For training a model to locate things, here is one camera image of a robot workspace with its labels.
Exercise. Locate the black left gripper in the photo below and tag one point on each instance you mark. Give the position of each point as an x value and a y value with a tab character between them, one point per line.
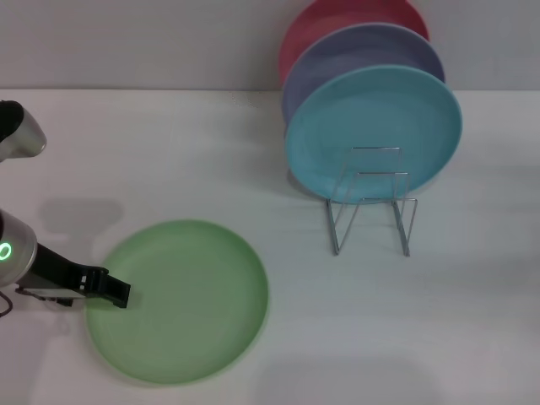
63	274

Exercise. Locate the green plate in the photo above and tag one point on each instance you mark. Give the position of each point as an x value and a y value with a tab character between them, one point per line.
190	304

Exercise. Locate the light blue plate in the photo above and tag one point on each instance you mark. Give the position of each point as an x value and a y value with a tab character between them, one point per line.
379	109

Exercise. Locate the purple plate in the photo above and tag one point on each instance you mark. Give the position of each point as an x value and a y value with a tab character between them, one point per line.
358	50

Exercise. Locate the red plate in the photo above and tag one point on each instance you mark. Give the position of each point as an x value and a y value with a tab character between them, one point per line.
337	17

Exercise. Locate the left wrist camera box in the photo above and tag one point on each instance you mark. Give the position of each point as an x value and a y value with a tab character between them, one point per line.
42	294

